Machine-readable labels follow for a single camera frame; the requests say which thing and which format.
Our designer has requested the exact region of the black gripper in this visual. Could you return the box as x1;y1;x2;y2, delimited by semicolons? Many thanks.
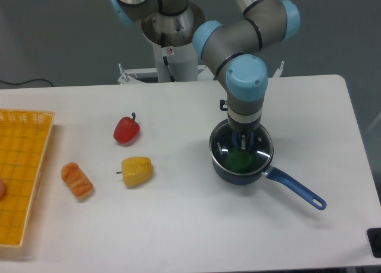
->
227;117;261;150

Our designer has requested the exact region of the glass pot lid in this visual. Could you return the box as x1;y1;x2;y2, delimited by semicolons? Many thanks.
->
209;121;274;176

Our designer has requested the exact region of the dark blue saucepan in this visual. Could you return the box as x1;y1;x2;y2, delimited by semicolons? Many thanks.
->
211;150;327;210

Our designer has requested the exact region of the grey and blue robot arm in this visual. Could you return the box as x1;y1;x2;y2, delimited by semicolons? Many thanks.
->
110;0;301;150

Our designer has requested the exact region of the green toy bell pepper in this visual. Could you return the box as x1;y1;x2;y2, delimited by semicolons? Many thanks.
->
224;150;254;172

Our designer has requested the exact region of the yellow toy bell pepper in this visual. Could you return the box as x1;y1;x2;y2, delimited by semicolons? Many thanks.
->
121;156;154;188

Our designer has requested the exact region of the red toy bell pepper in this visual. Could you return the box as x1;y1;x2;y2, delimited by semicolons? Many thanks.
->
113;112;140;144

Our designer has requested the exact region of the black device at table edge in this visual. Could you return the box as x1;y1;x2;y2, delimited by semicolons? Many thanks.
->
367;228;381;258

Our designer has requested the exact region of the toy bread roll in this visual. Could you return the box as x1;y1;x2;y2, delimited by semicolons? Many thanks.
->
61;162;93;200

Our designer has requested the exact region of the yellow woven basket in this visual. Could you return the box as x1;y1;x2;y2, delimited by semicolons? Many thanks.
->
1;108;55;248

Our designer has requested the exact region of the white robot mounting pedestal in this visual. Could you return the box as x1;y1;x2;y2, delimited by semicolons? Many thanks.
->
140;1;207;83

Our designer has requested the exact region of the white table frame bracket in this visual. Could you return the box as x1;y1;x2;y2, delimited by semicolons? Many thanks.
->
117;63;158;85

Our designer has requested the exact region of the black cable on floor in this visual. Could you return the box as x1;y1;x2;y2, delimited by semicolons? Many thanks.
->
0;78;54;86

